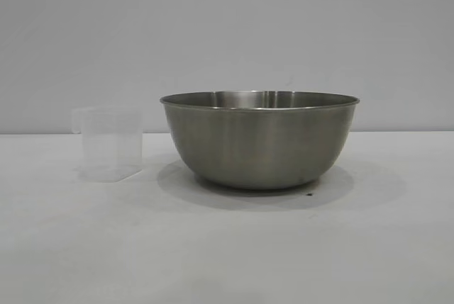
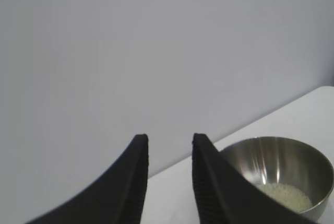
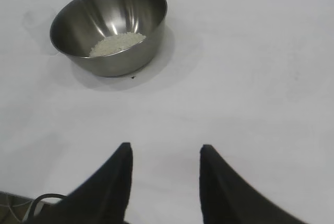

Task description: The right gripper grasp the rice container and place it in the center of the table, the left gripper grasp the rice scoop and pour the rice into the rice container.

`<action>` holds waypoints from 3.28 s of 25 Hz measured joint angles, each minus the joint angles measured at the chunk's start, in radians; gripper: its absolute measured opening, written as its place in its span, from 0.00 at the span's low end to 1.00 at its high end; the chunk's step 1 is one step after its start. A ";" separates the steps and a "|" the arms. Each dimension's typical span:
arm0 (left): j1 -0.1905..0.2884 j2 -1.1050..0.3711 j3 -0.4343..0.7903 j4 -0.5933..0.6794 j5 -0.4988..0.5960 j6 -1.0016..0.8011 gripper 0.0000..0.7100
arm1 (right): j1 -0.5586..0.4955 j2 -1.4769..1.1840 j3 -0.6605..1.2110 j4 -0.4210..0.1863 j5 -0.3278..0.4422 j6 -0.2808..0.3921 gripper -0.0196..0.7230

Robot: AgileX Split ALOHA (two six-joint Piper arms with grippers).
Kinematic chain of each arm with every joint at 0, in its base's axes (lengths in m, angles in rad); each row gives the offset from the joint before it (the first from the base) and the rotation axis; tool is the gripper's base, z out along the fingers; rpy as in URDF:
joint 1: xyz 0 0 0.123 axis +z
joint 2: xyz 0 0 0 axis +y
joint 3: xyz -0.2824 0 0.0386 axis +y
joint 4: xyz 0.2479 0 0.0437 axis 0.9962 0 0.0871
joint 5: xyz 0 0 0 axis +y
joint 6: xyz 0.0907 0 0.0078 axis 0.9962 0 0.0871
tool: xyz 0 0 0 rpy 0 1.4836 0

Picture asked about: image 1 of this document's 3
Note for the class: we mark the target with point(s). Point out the clear plastic measuring cup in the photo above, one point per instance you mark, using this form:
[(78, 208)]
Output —
[(106, 148)]

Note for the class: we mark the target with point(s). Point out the stainless steel bowl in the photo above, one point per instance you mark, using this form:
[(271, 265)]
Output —
[(255, 144)]

